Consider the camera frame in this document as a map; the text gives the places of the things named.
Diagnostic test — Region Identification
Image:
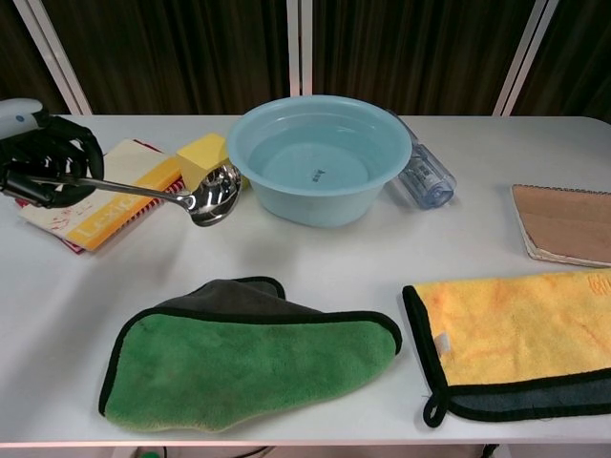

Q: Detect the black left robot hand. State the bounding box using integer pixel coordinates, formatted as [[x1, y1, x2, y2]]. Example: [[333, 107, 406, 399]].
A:
[[0, 114, 105, 210]]

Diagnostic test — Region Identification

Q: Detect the metal ladle with black handle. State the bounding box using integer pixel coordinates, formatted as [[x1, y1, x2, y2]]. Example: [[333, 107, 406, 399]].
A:
[[0, 161, 242, 228]]

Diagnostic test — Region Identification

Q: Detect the light blue plastic basin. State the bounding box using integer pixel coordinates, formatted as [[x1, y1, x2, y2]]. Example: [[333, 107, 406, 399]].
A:
[[226, 97, 413, 228]]

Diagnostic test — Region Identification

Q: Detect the yellow white Lexicon book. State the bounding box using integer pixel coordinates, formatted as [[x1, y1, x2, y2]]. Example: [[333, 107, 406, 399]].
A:
[[18, 137, 185, 253]]

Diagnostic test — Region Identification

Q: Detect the yellow sponge block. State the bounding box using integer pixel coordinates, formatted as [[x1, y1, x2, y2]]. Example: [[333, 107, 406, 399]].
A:
[[175, 133, 250, 192]]

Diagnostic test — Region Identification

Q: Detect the dark brown curtain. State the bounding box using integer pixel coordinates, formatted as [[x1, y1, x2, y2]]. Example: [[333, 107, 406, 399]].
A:
[[0, 0, 611, 116]]

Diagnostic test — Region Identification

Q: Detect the green grey microfibre cloth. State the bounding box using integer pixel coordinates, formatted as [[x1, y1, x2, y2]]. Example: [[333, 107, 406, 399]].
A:
[[97, 275, 404, 434]]

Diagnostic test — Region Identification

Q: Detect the clear plastic bottle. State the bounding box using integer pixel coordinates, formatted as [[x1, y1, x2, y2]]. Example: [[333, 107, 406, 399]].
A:
[[384, 109, 457, 211]]

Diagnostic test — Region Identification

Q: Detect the yellow grey microfibre cloth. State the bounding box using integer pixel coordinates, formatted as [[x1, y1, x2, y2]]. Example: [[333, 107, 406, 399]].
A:
[[402, 269, 611, 429]]

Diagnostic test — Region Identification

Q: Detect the brown cover notebook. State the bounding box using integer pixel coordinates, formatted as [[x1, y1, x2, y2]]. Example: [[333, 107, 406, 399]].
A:
[[510, 183, 611, 268]]

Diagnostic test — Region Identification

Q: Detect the white slanted frame post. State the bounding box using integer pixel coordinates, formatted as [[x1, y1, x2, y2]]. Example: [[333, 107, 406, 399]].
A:
[[494, 0, 559, 117], [16, 0, 95, 116]]

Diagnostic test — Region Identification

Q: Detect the white upright frame post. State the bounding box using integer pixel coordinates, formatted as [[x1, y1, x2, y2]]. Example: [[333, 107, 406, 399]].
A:
[[284, 0, 315, 100]]

